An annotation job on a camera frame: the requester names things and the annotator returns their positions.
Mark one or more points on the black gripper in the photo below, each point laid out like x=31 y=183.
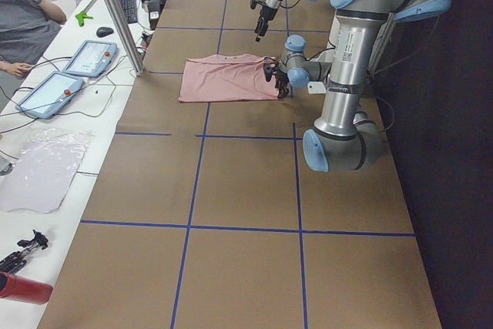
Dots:
x=265 y=15
x=280 y=77

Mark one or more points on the pink Snoopy t-shirt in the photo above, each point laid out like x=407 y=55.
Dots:
x=219 y=78

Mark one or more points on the black power adapter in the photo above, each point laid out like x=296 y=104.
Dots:
x=154 y=11

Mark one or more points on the black keyboard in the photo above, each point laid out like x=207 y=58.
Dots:
x=129 y=9

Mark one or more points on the black computer mouse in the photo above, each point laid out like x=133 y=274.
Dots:
x=102 y=32

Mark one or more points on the far blue teach pendant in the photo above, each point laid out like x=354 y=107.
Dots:
x=91 y=59

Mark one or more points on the blue teach pendant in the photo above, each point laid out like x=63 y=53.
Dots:
x=50 y=96
x=91 y=59

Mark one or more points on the green plastic clamp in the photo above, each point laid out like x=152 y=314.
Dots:
x=81 y=18

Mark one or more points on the near blue teach pendant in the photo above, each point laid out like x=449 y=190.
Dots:
x=50 y=96

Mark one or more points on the seated person grey shirt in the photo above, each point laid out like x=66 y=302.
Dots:
x=28 y=27

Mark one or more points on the clear plastic bag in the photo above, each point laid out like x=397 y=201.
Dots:
x=45 y=169

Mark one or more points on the black folded tripod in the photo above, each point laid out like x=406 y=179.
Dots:
x=16 y=260

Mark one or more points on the red cylinder bottle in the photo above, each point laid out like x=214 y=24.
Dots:
x=24 y=290

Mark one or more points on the aluminium frame post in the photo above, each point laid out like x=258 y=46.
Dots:
x=125 y=35

